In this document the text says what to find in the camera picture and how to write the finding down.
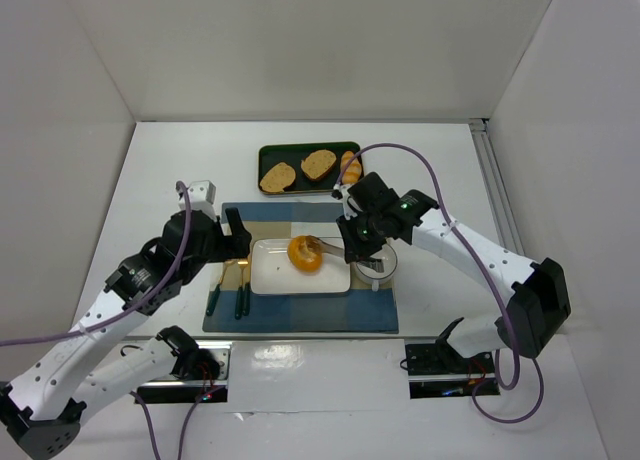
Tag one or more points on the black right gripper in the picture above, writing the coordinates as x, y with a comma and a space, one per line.
357, 250

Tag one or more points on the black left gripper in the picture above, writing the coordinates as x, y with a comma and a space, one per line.
232, 237

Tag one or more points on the silver metal tongs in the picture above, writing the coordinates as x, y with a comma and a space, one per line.
319, 246

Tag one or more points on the orange ring donut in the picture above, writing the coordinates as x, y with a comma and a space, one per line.
305, 253

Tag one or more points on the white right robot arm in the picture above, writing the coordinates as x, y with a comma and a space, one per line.
532, 297

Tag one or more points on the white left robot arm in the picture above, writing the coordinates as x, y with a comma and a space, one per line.
44, 408

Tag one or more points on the striped croissant bread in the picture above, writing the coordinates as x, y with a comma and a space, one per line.
351, 169

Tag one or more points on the tan bread slice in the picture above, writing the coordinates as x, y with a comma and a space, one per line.
278, 179

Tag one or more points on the brown bread slice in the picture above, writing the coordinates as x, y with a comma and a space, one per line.
318, 164

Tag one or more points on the white rectangular plate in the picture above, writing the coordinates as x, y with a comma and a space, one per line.
272, 273

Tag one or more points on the dark green serving tray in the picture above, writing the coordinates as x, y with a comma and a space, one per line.
270, 156

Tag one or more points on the blue beige checkered placemat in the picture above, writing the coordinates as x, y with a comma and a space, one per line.
359, 310

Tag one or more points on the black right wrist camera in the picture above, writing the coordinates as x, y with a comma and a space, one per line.
372, 190

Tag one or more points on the white two-handled soup bowl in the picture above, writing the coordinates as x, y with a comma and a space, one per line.
375, 280

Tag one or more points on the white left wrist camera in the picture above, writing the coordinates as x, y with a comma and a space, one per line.
200, 194

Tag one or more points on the gold fork green handle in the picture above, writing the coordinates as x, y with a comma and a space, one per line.
241, 294

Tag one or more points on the gold knife green handle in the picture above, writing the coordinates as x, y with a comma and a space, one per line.
215, 293

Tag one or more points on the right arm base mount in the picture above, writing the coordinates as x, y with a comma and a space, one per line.
437, 371

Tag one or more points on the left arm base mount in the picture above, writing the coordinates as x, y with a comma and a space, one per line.
209, 372

